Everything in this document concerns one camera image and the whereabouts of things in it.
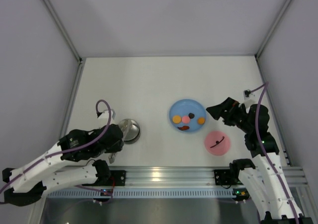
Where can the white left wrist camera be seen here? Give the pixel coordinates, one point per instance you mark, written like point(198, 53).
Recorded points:
point(107, 115)

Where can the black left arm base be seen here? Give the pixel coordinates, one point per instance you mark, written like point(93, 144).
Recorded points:
point(117, 178)

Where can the slotted cable duct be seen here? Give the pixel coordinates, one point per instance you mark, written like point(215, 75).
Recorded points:
point(152, 193)

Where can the black steel lunch box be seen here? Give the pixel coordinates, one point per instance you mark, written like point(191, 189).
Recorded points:
point(134, 133)

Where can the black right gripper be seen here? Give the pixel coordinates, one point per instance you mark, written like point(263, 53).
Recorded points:
point(230, 113)

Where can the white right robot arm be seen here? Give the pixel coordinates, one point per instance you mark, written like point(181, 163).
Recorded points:
point(262, 175)

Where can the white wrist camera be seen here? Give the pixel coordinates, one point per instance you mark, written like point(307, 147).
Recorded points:
point(107, 115)
point(249, 98)

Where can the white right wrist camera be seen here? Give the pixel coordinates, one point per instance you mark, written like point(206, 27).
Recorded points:
point(249, 98)

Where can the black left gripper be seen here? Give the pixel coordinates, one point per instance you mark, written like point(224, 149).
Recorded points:
point(119, 139)

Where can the aluminium frame rail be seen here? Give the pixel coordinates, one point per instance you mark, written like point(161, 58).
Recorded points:
point(168, 176)

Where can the yellow round cracker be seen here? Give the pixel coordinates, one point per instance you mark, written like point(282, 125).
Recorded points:
point(176, 119)

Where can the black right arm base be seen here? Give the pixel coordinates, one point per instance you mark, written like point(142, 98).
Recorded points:
point(225, 179)

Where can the steel serving tongs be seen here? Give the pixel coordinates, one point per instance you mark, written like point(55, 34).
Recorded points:
point(125, 125)

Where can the orange swirl pastry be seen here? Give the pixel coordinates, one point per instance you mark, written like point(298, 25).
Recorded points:
point(201, 120)

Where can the pink round cookie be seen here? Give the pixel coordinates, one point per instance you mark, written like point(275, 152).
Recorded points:
point(185, 119)

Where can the dark brown chocolate piece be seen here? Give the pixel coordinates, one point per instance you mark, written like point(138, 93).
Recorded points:
point(191, 115)

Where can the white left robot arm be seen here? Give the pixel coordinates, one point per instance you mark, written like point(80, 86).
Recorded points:
point(72, 161)

